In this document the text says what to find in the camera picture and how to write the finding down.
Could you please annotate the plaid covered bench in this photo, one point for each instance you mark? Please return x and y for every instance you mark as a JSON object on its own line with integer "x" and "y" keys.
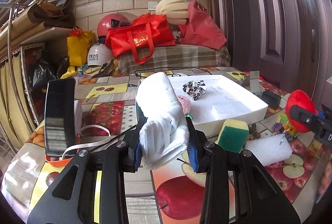
{"x": 180, "y": 56}

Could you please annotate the white helmet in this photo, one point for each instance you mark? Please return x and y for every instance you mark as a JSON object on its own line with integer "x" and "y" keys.
{"x": 99, "y": 54}

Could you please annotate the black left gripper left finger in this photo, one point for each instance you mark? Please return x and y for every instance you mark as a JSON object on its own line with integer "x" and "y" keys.
{"x": 122, "y": 157}

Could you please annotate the pink plush pig toy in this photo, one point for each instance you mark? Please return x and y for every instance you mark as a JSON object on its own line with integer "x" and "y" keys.
{"x": 185, "y": 103}

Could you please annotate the dark red fabric bag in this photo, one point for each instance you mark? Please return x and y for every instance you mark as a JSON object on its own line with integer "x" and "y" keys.
{"x": 200, "y": 29}

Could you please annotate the red plush apple toy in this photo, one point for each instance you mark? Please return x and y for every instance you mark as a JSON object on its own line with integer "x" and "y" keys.
{"x": 300, "y": 110}

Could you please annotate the yellow green sponge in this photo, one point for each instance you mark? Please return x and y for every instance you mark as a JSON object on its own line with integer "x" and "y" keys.
{"x": 233, "y": 135}

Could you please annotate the cream foam roll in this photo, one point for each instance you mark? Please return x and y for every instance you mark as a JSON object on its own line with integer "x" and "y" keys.
{"x": 176, "y": 11}

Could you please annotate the white power bank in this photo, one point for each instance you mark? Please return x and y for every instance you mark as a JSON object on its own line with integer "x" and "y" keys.
{"x": 178, "y": 75}

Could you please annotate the dark wooden door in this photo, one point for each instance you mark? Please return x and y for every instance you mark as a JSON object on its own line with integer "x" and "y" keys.
{"x": 287, "y": 41}

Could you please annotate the pink helmet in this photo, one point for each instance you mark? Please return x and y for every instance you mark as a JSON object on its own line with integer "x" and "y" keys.
{"x": 114, "y": 20}

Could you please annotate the red tote bag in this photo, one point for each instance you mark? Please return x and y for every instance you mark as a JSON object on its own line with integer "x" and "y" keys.
{"x": 141, "y": 37}

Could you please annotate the black white patterned scrunchie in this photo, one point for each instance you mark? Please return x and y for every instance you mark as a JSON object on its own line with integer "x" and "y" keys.
{"x": 195, "y": 89}

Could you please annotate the white shallow cardboard box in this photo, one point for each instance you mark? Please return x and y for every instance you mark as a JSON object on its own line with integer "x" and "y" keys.
{"x": 218, "y": 89}

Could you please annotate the white towel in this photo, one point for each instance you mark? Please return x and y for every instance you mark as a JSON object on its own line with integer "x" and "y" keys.
{"x": 165, "y": 134}

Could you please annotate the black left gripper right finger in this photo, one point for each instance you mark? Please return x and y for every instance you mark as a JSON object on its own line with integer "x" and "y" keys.
{"x": 209, "y": 158}

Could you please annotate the black smartphone on stand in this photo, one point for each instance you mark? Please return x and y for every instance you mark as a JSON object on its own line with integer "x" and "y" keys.
{"x": 59, "y": 117}

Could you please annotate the yellow gift bag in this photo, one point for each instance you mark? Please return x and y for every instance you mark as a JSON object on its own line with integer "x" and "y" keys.
{"x": 78, "y": 44}

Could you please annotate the white foam block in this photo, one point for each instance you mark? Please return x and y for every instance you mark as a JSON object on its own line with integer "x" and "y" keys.
{"x": 270, "y": 150}
{"x": 225, "y": 110}

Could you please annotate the black charger block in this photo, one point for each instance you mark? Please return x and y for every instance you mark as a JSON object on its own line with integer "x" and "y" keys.
{"x": 271, "y": 98}

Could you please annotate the white foam block in box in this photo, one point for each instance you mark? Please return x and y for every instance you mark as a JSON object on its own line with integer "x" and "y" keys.
{"x": 225, "y": 110}

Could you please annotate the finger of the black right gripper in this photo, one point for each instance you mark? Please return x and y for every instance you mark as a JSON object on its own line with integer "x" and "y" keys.
{"x": 319, "y": 124}

